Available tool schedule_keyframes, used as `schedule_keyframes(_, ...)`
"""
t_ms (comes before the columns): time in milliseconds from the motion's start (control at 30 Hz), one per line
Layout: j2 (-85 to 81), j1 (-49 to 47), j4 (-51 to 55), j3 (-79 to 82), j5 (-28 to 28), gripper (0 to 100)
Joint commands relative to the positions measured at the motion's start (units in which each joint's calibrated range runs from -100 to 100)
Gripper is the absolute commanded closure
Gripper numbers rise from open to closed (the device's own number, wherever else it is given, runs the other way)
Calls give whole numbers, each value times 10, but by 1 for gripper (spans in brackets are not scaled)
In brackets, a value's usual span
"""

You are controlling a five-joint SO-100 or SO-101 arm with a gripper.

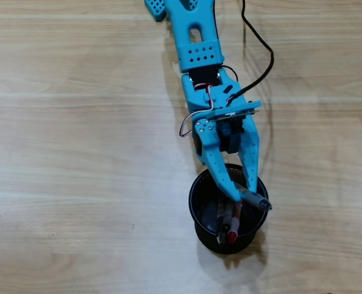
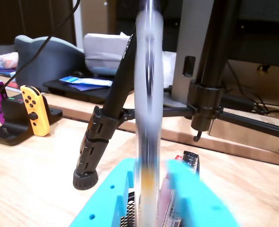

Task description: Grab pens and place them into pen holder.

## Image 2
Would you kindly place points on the silver monitor stand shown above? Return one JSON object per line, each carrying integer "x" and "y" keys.
{"x": 196, "y": 35}

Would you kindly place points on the black camera tripod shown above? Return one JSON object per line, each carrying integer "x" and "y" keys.
{"x": 205, "y": 106}

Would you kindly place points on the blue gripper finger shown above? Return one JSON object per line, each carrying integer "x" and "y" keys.
{"x": 106, "y": 196}
{"x": 200, "y": 201}

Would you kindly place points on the clear bag with orange contents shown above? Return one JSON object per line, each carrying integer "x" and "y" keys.
{"x": 7, "y": 60}

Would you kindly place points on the black flat tray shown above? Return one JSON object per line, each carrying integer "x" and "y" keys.
{"x": 87, "y": 94}

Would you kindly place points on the clear pen with grey grip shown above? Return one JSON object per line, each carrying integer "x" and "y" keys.
{"x": 148, "y": 106}

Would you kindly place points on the black controller charging dock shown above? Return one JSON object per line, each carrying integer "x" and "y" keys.
{"x": 11, "y": 132}

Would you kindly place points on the blue white packet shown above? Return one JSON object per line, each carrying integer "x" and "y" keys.
{"x": 87, "y": 82}

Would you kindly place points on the red retractable pen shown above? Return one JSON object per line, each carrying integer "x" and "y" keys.
{"x": 167, "y": 196}

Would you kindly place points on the orange game controller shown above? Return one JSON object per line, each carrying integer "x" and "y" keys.
{"x": 35, "y": 111}

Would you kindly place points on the red book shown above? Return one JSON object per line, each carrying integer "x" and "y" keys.
{"x": 14, "y": 85}

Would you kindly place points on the printed cardboard box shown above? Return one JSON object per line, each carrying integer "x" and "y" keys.
{"x": 247, "y": 137}

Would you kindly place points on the white paper stack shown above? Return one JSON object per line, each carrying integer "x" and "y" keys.
{"x": 101, "y": 52}

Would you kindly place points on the black power brick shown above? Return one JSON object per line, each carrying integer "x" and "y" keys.
{"x": 238, "y": 101}

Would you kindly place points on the grey box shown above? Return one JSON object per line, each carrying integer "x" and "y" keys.
{"x": 4, "y": 49}

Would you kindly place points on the black mesh pen holder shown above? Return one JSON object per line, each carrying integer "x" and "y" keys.
{"x": 129, "y": 208}

